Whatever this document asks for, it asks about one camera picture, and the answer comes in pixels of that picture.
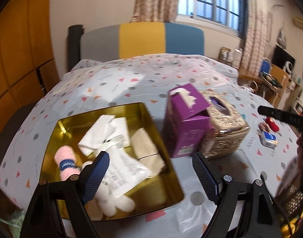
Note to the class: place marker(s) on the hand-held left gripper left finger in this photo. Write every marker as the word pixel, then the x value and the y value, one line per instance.
pixel 95 176

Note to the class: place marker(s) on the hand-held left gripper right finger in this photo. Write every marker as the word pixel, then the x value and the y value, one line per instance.
pixel 206 176

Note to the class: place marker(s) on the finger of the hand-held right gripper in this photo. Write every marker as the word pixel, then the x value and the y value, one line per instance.
pixel 278 114

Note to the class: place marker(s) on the blue tissue packet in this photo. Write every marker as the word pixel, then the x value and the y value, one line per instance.
pixel 269 138

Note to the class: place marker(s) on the white plastic wipes packet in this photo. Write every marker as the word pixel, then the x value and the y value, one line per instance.
pixel 126 168

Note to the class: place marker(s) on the pink towel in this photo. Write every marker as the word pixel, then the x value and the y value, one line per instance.
pixel 64 156

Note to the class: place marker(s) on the white waffle cloth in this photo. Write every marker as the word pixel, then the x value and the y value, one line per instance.
pixel 97 133

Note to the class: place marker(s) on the gold metal tin box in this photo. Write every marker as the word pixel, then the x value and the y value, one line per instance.
pixel 154 193

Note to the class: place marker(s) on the beige mesh cloth roll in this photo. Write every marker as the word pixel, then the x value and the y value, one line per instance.
pixel 144 143

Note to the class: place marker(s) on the wooden side desk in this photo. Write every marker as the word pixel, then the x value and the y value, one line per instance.
pixel 275 79

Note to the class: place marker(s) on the gold woven tissue box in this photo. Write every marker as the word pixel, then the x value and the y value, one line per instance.
pixel 228 133

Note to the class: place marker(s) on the purple carton box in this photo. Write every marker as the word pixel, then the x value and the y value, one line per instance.
pixel 188 129

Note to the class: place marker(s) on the black monitor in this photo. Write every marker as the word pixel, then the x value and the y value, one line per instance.
pixel 282 55

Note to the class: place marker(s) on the cluster of small jars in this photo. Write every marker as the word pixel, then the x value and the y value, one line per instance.
pixel 229 55

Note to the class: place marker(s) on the beige patterned curtain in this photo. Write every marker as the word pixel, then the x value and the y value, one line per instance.
pixel 258 34
pixel 154 0

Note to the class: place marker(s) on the wicker chair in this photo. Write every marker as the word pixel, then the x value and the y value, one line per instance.
pixel 294 203

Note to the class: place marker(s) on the dark grey seat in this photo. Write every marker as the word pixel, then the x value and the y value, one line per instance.
pixel 7 133

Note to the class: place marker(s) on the patterned plastic tablecloth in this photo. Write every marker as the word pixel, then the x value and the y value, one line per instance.
pixel 131 79

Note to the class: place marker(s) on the barred window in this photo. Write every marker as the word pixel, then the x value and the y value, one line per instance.
pixel 216 2

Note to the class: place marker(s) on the black rolled mat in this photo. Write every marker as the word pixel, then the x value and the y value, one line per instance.
pixel 76 44

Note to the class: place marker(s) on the grey yellow blue chair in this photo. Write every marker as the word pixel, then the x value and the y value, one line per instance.
pixel 141 39

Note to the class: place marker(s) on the wooden wardrobe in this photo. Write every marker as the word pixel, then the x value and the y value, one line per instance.
pixel 20 42

